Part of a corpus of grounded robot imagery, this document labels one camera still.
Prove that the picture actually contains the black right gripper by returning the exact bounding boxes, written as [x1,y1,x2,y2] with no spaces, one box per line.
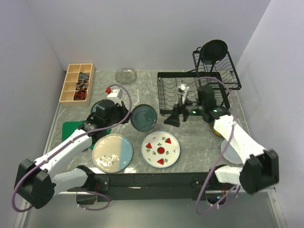
[163,95,204,127]

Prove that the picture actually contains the black ceramic plate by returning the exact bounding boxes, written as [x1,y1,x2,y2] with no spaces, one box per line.
[199,39,228,65]

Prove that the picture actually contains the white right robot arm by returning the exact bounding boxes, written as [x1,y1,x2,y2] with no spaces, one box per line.
[164,84,279,194]

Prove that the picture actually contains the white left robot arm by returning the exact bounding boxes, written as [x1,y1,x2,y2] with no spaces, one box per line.
[11,99,131,212]

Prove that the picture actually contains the watermelon pattern white plate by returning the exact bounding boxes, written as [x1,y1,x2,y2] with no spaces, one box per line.
[141,131,181,169]

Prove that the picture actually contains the yellow patterned glass plate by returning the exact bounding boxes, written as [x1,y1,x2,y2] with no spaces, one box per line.
[210,126,223,138]

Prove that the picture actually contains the beige and blue plate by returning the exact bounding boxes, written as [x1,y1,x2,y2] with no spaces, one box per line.
[92,134,133,173]

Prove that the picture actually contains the clear glass plate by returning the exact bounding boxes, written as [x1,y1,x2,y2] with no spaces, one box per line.
[115,68,137,84]

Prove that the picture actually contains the green cloth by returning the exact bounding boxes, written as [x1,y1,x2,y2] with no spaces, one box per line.
[62,120,111,149]

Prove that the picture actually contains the wooden compartment box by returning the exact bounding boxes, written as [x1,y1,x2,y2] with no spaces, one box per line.
[59,63,95,107]

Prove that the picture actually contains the pale blue scalloped plate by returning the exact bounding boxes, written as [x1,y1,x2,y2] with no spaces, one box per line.
[220,139,243,165]

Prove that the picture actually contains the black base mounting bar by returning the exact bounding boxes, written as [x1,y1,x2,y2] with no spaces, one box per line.
[76,172,237,206]

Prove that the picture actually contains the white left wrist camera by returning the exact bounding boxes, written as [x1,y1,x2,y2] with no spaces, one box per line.
[106,88,123,104]

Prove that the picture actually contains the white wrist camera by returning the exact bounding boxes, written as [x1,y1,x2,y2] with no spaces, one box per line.
[177,84,190,104]
[106,88,123,104]

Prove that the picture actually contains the black wire dish rack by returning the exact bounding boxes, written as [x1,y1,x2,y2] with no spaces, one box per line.
[157,47,242,115]

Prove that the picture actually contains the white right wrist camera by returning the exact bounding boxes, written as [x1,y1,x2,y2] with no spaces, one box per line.
[177,84,190,104]

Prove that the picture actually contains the tangled cables in box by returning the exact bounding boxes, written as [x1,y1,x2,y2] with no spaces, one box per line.
[73,72,90,102]

